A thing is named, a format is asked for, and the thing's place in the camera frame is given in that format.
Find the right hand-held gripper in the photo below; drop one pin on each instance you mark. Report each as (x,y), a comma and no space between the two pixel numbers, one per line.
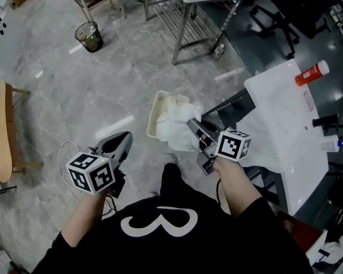
(231,145)

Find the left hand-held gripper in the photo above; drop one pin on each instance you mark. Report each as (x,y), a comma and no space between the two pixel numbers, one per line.
(88,173)

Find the white laundry basket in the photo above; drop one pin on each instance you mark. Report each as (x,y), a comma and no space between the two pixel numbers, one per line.
(155,110)

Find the person's right forearm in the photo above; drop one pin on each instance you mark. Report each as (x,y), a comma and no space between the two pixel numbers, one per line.
(237,190)

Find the person's left forearm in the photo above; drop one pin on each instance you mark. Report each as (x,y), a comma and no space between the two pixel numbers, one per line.
(83,218)

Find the person's grey shoe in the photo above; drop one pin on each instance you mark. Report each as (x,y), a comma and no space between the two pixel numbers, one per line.
(170,159)

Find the person's black trousers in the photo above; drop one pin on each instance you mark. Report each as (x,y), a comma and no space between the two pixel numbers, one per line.
(174,184)

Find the small white bottle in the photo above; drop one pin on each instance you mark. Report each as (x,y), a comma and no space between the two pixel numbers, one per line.
(220,49)

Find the white washbasin dark stand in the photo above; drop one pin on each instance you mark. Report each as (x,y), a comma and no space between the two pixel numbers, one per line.
(280,96)

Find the white soap dish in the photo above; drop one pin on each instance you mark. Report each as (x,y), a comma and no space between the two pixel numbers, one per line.
(308,100)

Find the dark mesh waste bin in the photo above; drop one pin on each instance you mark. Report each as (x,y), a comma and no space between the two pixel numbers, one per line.
(88,38)

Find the light wooden chair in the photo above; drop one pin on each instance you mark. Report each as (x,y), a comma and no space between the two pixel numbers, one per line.
(0,130)

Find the person's black printed shirt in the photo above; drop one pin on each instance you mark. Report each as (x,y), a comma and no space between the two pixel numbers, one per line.
(174,253)

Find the orange bottle white cap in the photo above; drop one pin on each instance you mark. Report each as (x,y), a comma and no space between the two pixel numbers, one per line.
(311,74)

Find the black faucet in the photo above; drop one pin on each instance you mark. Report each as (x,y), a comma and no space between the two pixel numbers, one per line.
(326,122)

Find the clear pump bottle blue pump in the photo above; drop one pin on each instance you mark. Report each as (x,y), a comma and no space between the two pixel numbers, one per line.
(331,145)

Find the black office chair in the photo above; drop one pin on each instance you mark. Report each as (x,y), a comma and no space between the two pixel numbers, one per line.
(297,7)

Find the white basin slab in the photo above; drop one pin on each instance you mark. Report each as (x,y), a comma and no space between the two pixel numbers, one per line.
(315,247)

